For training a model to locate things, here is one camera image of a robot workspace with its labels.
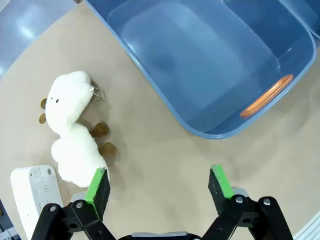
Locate white ribbed rail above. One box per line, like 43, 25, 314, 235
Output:
292, 212, 320, 240

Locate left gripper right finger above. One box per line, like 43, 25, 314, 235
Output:
201, 164, 295, 240

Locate white plush toy brown feet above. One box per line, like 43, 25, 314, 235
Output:
39, 70, 117, 188

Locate white digital clock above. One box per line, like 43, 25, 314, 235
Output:
10, 164, 65, 240

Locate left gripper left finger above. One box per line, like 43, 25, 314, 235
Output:
31, 167, 113, 240

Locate blue basket with orange handles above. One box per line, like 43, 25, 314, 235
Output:
83, 0, 317, 140
279, 0, 320, 48

